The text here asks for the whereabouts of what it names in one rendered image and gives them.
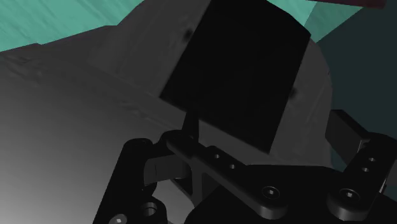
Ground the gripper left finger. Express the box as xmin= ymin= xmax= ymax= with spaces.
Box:
xmin=92 ymin=109 xmax=290 ymax=224

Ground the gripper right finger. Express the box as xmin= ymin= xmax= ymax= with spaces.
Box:
xmin=324 ymin=109 xmax=397 ymax=222

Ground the black robot stand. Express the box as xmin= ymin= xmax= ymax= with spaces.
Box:
xmin=158 ymin=0 xmax=312 ymax=155

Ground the grey wooden table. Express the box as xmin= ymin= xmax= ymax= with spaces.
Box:
xmin=0 ymin=0 xmax=335 ymax=224

